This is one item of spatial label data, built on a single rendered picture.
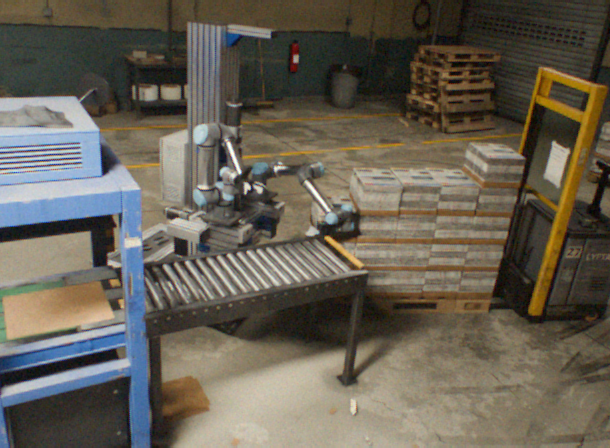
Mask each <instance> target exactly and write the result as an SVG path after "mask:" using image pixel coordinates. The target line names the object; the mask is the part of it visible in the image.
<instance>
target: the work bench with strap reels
mask: <svg viewBox="0 0 610 448"><path fill-rule="evenodd" d="M123 57H124V58H125V62H126V84H127V106H128V110H126V111H127V112H133V111H132V110H131V102H132V103H133V104H134V105H135V106H136V119H135V120H136V121H142V120H141V119H140V107H169V106H187V85H184V93H181V86H179V85H174V84H164V85H161V94H158V86H157V85H152V84H139V75H138V68H174V63H171V62H164V61H163V60H162V59H164V55H146V58H136V57H133V55H123ZM138 59H141V60H140V61H136V60H138ZM185 59H187V58H178V57H176V62H175V68H187V60H185ZM129 64H130V65H132V66H133V67H134V72H135V85H133V86H132V95H131V91H130V68H129ZM243 65H245V62H242V61H240V76H238V97H240V99H239V102H242V80H243Z"/></svg>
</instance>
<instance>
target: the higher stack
mask: <svg viewBox="0 0 610 448"><path fill-rule="evenodd" d="M466 155H467V156H466V159H465V164H464V166H466V167H467V168H468V169H469V170H471V171H472V172H473V174H476V175H477V176H478V177H479V178H480V179H482V180H483V181H493V182H520V181H522V178H523V177H522V176H523V168H524V165H525V162H526V159H525V158H524V157H522V156H521V155H519V154H518V153H515V151H513V150H512V149H510V148H509V146H506V145H504V144H498V143H469V146H468V150H467V154H466ZM463 173H464V174H465V175H466V176H468V177H469V178H470V179H471V180H472V181H473V182H474V183H475V184H476V185H477V186H478V187H479V188H480V189H479V195H478V198H477V199H478V200H477V204H476V207H475V210H476V211H486V212H513V211H514V209H515V208H514V207H515V204H516V202H517V201H516V200H517V198H518V197H517V195H518V194H517V192H518V191H519V190H518V188H513V187H482V186H481V185H480V184H479V183H478V182H476V181H475V180H474V179H473V178H472V177H470V176H469V175H468V174H467V173H466V172H463ZM510 219H511V218H510V217H476V216H475V215H474V220H473V224H472V228H471V230H472V234H471V237H470V238H471V240H507V235H508V230H509V227H510V226H509V225H510V221H511V220H510ZM468 246H469V247H468V251H467V254H466V255H467V256H466V258H465V259H466V260H465V263H464V266H499V264H500V262H501V261H500V259H501V257H502V251H503V246H502V245H470V244H469V245H468ZM461 273H462V274H461V281H459V282H461V284H459V286H458V290H457V292H458V293H492V292H493V288H494V284H495V279H496V277H497V274H498V272H497V271H462V272H461ZM455 300H456V302H455V306H454V311H453V312H488V308H489V304H490V301H491V297H455Z"/></svg>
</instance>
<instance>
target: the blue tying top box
mask: <svg viewBox="0 0 610 448"><path fill-rule="evenodd" d="M24 105H29V106H32V107H36V106H37V107H38V106H45V107H47V108H48V109H49V110H52V111H58V112H64V113H65V117H66V119H67V120H69V121H70V122H72V123H73V128H51V127H43V126H40V125H30V126H23V127H0V185H3V184H15V183H27V182H38V181H49V180H62V179H73V178H84V177H96V176H101V160H100V145H99V129H98V128H97V126H96V125H95V124H94V122H93V121H92V119H91V118H90V117H89V115H88V114H87V113H86V111H85V110H84V108H83V107H82V106H81V104H80V103H79V101H78V100H77V99H76V96H52V98H13V99H0V111H13V110H18V109H20V108H22V107H23V106H24Z"/></svg>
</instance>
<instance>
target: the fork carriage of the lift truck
mask: <svg viewBox="0 0 610 448"><path fill-rule="evenodd" d="M500 261H501V262H500V264H499V268H498V271H497V272H498V274H497V277H496V279H495V284H494V286H495V287H496V291H497V292H498V293H499V294H500V296H501V297H505V298H506V299H507V300H508V301H509V302H510V306H511V308H512V309H513V310H514V311H515V312H516V314H517V315H523V314H524V311H525V307H526V304H527V300H528V297H529V293H530V290H531V286H532V281H531V280H530V279H529V278H528V277H527V276H526V275H525V274H524V273H523V272H522V271H521V270H520V269H519V268H518V267H517V266H516V265H515V264H514V263H513V262H512V261H511V260H510V259H509V258H508V257H507V255H506V254H504V253H503V252H502V257H501V259H500Z"/></svg>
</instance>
